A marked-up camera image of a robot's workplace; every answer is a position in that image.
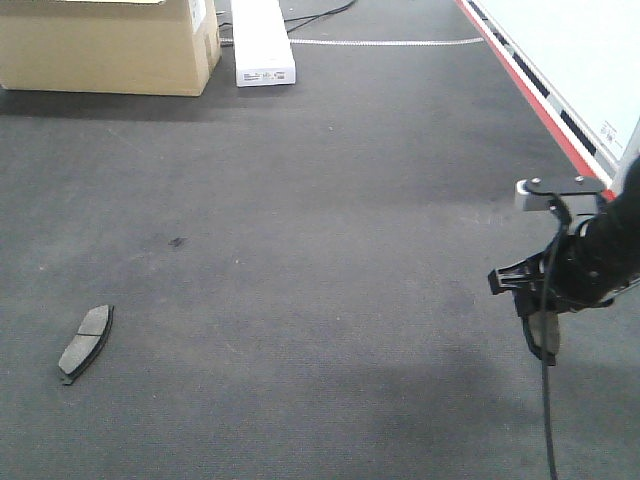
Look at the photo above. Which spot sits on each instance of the brown cardboard box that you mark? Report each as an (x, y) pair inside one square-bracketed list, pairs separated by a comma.
[(167, 48)]

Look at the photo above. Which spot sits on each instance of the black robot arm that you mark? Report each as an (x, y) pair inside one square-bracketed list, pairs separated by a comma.
[(541, 331)]

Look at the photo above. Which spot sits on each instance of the long white box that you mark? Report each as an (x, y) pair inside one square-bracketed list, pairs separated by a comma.
[(262, 50)]

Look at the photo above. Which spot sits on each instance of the dark conveyor belt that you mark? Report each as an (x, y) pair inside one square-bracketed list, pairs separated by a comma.
[(299, 274)]

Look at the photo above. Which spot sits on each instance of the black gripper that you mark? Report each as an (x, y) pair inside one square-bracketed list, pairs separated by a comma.
[(560, 275)]

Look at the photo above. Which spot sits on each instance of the brake pad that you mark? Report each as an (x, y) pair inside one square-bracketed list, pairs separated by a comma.
[(546, 332), (87, 343)]

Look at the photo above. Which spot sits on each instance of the white machine panel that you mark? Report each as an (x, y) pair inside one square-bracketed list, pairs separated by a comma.
[(587, 53)]

